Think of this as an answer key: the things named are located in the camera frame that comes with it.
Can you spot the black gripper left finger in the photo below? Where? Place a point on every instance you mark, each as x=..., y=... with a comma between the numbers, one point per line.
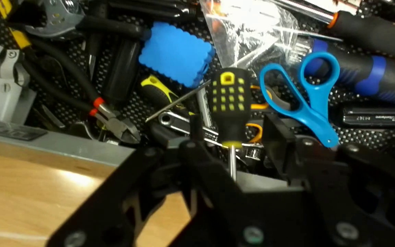
x=161, y=174

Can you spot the black yellow stubby screwdriver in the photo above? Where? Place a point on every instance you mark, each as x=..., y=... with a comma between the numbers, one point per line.
x=230, y=105

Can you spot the black bar tool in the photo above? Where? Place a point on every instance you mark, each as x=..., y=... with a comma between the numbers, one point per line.
x=381, y=116

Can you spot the thin steel hex key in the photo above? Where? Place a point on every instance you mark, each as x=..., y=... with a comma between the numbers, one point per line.
x=179, y=104

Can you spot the clear bag of screws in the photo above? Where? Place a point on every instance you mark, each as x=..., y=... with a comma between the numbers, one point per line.
x=247, y=28

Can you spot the silver combination wrench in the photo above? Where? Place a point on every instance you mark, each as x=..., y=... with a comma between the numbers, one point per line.
x=184, y=124

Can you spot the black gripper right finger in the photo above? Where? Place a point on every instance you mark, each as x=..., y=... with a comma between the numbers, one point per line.
x=344, y=197

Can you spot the grey metal tool drawer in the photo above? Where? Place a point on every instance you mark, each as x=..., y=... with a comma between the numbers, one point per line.
x=367, y=138

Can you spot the yellow black striped tool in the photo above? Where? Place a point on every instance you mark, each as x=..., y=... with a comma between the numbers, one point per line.
x=13, y=25

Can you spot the blue foam block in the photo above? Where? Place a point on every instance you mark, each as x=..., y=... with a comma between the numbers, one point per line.
x=175, y=53

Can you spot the silver adjustable wrench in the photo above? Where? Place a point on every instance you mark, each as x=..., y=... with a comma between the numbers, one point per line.
x=55, y=18

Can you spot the blue scissors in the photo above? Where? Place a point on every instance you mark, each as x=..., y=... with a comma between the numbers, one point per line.
x=315, y=115

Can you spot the black pliers red collars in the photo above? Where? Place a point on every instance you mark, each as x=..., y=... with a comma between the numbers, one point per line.
x=116, y=126

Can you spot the grey tool cabinet wooden top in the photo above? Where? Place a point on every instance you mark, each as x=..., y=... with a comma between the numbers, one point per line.
x=24, y=193

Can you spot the black screwdriver orange collar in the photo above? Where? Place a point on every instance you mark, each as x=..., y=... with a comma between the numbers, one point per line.
x=376, y=35

